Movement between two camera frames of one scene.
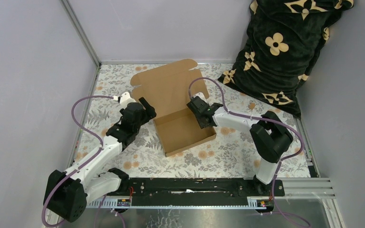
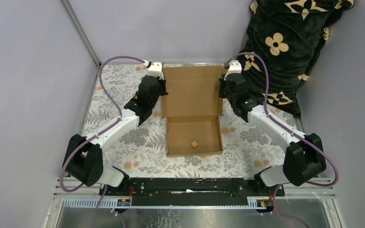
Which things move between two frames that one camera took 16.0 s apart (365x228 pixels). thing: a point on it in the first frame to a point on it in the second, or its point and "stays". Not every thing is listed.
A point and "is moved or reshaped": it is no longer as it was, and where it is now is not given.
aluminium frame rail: x=298 y=188 stays
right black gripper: x=201 y=125 to x=222 y=83
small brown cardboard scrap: x=251 y=106 is moved or reshaped
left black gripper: x=149 y=113 to x=162 y=83
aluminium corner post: x=82 y=34 stays
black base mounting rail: x=195 y=191 stays
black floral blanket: x=283 y=40 stays
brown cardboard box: x=167 y=89 is moved or reshaped
